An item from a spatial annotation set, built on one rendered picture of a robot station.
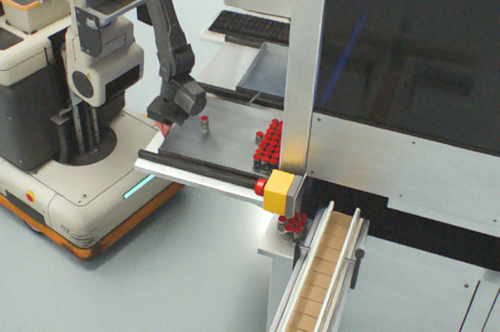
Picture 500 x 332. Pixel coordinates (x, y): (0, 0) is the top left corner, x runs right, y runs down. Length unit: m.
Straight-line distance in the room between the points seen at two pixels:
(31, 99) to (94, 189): 0.40
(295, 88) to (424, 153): 0.30
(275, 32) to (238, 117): 0.57
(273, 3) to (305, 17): 1.22
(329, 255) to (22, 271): 1.54
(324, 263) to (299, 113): 0.33
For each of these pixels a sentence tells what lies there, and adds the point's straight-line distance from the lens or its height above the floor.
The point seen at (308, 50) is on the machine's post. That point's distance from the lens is 1.42.
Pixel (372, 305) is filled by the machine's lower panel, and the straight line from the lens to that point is 1.90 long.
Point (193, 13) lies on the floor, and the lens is 4.25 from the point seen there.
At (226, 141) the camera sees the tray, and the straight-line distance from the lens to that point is 1.91.
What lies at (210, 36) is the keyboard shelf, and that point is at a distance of 2.49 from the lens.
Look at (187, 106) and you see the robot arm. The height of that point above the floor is 1.08.
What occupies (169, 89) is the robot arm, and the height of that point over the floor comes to 1.09.
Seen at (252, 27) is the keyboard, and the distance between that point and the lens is 2.50.
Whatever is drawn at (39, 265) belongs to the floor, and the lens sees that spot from 2.83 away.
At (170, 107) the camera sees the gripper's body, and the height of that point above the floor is 1.03.
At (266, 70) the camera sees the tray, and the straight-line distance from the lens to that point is 2.19.
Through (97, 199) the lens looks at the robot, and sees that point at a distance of 2.63.
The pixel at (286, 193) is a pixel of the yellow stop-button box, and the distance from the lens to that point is 1.55.
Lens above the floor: 2.12
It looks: 41 degrees down
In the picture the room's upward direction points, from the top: 2 degrees clockwise
